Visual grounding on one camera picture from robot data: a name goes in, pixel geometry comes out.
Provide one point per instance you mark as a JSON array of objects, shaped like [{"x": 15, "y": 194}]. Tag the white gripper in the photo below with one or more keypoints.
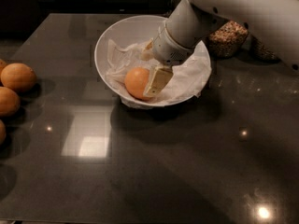
[{"x": 168, "y": 49}]

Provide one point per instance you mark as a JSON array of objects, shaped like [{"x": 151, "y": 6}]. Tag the orange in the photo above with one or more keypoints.
[
  {"x": 9, "y": 102},
  {"x": 135, "y": 82},
  {"x": 18, "y": 77}
]

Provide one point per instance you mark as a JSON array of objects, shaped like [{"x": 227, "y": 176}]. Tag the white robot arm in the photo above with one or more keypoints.
[{"x": 275, "y": 23}]

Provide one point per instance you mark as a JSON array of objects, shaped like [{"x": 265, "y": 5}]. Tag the white bowl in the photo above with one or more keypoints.
[{"x": 134, "y": 30}]

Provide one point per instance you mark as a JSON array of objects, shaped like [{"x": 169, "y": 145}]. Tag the white paper sheet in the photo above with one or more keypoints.
[{"x": 188, "y": 80}]

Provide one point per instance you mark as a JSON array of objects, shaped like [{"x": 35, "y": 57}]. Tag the glass jar middle grains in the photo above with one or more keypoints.
[{"x": 227, "y": 41}]

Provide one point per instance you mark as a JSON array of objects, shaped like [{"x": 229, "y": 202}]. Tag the glass jar grains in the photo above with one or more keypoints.
[
  {"x": 227, "y": 41},
  {"x": 261, "y": 52}
]

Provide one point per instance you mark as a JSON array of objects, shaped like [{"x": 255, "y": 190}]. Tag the glass jar right grains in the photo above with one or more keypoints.
[{"x": 261, "y": 52}]

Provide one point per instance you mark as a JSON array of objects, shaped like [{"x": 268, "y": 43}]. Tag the orange lower left edge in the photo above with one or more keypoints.
[{"x": 3, "y": 132}]

